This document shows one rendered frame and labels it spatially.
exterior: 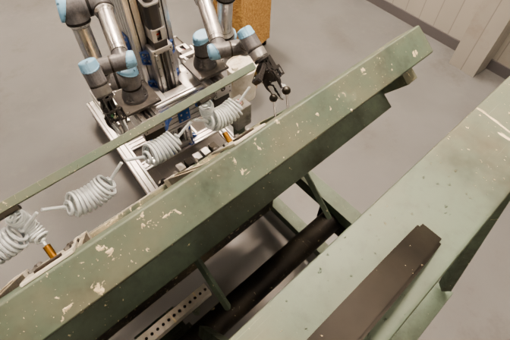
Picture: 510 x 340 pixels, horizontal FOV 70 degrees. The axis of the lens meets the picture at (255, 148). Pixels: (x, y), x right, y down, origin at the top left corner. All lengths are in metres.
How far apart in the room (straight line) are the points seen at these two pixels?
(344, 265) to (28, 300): 0.58
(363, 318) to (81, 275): 0.57
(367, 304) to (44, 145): 3.54
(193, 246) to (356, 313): 0.73
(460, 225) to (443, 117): 3.52
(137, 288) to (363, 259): 0.71
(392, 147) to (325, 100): 2.55
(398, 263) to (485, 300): 2.73
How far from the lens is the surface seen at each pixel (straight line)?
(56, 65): 4.55
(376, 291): 0.36
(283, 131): 0.90
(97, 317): 1.03
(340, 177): 3.17
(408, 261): 0.40
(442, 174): 0.50
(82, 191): 0.92
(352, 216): 2.08
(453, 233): 0.47
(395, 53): 1.20
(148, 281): 1.02
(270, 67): 1.69
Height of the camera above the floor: 2.57
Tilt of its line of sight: 52 degrees down
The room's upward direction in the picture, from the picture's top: 1 degrees clockwise
